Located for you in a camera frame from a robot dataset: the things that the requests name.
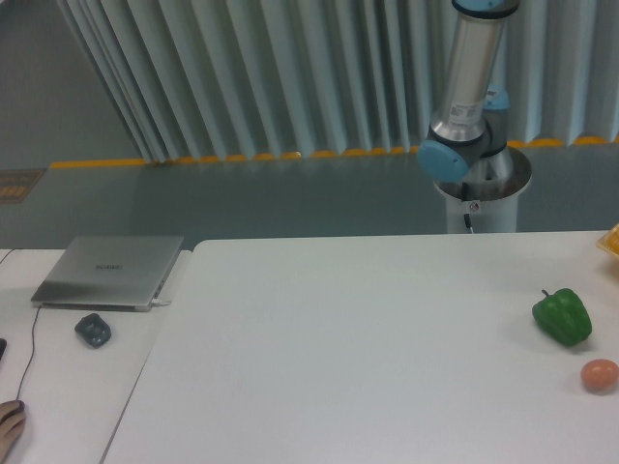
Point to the yellow basket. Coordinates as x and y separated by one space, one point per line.
609 242

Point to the silver closed laptop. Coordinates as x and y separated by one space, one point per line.
111 272

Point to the orange round fruit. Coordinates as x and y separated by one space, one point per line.
599 375

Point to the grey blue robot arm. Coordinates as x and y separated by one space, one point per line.
458 133

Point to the person's hand on mouse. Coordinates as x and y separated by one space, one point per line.
13 418

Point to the green bell pepper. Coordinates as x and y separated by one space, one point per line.
563 316

